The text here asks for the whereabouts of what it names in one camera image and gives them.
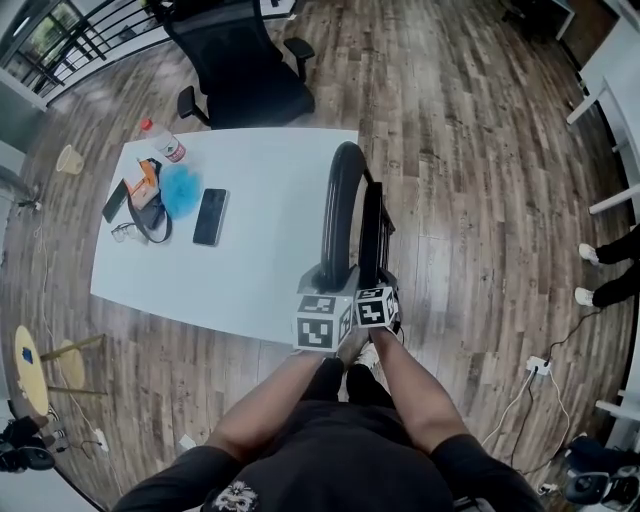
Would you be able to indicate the person's black shirt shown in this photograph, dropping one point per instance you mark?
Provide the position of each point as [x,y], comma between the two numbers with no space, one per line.
[345,465]

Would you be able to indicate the small white power strip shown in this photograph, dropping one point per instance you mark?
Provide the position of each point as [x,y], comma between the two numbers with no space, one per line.
[101,440]

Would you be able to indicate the person's right forearm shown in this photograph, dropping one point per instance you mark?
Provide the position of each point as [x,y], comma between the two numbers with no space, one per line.
[417,395]

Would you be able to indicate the orange and white box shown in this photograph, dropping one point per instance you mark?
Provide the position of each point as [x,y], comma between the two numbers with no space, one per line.
[142,187]

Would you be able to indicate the clear-framed glasses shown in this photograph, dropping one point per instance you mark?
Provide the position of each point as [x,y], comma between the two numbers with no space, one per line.
[125,232]

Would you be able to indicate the large black smartphone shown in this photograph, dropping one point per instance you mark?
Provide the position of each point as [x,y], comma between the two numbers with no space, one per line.
[211,217]

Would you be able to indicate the black metal railing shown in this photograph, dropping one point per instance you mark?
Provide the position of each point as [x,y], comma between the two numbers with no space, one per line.
[75,40]

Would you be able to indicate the small blue object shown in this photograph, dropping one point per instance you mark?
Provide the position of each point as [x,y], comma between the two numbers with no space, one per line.
[27,355]

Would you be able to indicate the yellow round side table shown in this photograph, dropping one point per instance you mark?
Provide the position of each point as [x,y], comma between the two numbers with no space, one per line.
[30,375]

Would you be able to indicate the person's legs and shoes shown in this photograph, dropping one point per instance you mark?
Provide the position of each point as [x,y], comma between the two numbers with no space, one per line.
[365,380]

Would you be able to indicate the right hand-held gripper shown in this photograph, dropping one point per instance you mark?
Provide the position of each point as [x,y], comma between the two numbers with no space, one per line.
[371,311]

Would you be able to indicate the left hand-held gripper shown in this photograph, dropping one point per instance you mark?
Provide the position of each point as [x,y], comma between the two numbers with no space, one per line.
[315,327]

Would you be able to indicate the slim black smartphone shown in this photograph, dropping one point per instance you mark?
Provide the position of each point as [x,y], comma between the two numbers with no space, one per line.
[115,201]

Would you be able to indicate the black camera equipment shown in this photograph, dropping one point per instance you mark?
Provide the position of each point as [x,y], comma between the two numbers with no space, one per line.
[25,445]

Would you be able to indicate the black and grey device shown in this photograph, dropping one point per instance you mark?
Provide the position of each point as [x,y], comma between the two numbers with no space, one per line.
[602,475]

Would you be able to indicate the black office chair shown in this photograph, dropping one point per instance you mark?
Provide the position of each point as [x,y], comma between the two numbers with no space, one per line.
[250,75]

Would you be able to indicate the beige waste bin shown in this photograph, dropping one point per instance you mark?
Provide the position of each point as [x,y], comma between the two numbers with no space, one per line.
[69,161]

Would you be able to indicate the white desk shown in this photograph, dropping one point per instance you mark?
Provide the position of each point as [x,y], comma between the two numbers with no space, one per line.
[617,75]

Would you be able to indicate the black folding chair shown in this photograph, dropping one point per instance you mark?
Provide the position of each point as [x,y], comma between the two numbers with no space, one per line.
[342,210]

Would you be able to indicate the person's left forearm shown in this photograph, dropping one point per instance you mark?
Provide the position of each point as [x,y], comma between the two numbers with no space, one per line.
[265,410]

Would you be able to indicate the white plug adapter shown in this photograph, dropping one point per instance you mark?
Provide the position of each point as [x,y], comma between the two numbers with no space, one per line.
[186,442]

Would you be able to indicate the blue mesh bath sponge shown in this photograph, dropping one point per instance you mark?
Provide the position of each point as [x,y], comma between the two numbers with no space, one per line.
[181,192]

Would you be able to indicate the clear plastic bottle red cap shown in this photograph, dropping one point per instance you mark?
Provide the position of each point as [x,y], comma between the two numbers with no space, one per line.
[167,142]

